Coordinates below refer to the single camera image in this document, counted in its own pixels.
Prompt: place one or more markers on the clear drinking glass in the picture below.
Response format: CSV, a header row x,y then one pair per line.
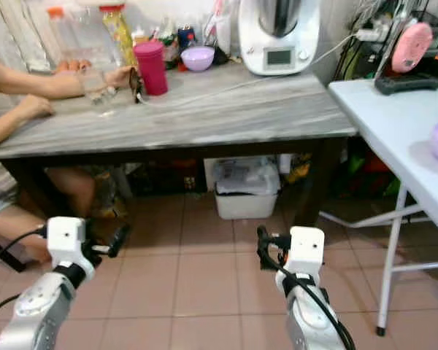
x,y
97,91

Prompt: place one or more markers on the person's left forearm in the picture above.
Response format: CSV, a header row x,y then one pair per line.
x,y
44,84

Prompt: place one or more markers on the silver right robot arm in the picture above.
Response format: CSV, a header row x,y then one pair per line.
x,y
310,313

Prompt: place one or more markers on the person's right forearm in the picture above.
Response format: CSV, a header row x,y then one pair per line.
x,y
0,131

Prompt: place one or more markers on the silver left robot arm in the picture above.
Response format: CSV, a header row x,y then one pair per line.
x,y
40,310

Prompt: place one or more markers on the person's right hand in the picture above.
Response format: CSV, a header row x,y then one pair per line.
x,y
38,108

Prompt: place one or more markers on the person's left hand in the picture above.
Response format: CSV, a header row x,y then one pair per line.
x,y
120,74

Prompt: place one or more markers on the white plastic bin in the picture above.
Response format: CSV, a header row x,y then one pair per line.
x,y
246,197

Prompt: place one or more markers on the person's bare leg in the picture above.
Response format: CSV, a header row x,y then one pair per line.
x,y
58,208

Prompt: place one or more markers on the dark wooden marble-top table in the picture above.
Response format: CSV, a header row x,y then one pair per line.
x,y
175,148

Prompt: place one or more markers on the magenta plastic tumbler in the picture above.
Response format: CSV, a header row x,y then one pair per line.
x,y
151,69

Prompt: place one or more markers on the white folding table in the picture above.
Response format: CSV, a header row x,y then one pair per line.
x,y
394,124

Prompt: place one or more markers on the white kitchen machine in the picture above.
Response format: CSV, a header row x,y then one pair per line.
x,y
277,58

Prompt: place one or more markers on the lilac bowl beside kitchen machine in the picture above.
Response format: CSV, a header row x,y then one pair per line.
x,y
198,58

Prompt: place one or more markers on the yellow bottle red cap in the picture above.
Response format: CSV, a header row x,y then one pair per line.
x,y
118,33

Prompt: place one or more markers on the clear container orange lid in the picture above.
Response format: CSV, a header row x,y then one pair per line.
x,y
80,36

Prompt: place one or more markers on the dark blue can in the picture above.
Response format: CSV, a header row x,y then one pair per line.
x,y
186,39

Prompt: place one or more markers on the black flat device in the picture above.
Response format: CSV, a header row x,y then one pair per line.
x,y
405,84

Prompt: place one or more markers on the white plastic packet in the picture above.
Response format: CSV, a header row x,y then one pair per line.
x,y
217,25

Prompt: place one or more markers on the white power strip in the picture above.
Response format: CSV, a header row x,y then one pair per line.
x,y
369,33

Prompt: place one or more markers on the pink round appliance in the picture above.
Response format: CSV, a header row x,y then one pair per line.
x,y
412,47

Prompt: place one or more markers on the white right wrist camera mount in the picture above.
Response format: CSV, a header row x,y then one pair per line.
x,y
306,249

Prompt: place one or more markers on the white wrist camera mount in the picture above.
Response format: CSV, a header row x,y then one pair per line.
x,y
306,249
66,237

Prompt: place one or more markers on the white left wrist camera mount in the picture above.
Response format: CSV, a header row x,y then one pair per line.
x,y
66,237

